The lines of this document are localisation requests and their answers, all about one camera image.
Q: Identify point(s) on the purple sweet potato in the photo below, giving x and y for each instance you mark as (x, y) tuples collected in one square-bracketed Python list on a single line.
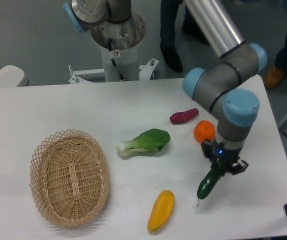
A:
[(184, 116)]

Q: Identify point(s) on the green bok choy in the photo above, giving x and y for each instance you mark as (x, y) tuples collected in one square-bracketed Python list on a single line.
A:
[(150, 141)]

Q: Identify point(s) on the orange mandarin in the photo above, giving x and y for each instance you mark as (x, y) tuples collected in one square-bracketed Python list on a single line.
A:
[(204, 130)]

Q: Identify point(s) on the green cucumber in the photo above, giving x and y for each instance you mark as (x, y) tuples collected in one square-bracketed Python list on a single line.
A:
[(216, 172)]

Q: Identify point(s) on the woven wicker basket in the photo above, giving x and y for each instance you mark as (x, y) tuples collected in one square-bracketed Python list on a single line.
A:
[(69, 178)]

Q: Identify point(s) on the yellow squash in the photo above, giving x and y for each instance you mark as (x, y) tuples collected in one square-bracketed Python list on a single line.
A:
[(161, 211)]

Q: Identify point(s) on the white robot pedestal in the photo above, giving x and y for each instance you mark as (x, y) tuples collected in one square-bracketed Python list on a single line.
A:
[(119, 46)]

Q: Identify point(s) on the person in dark trousers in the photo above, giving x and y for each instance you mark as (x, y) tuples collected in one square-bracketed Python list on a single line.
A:
[(168, 16)]

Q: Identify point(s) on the white chair armrest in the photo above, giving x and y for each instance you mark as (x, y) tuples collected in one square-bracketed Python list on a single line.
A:
[(12, 76)]

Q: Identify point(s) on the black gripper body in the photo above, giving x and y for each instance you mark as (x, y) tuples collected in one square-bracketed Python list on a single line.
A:
[(228, 156)]

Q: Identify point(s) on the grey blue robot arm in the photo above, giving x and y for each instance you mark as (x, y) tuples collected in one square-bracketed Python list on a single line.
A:
[(217, 90)]

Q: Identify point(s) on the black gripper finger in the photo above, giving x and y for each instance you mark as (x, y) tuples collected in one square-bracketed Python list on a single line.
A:
[(210, 151), (238, 167)]

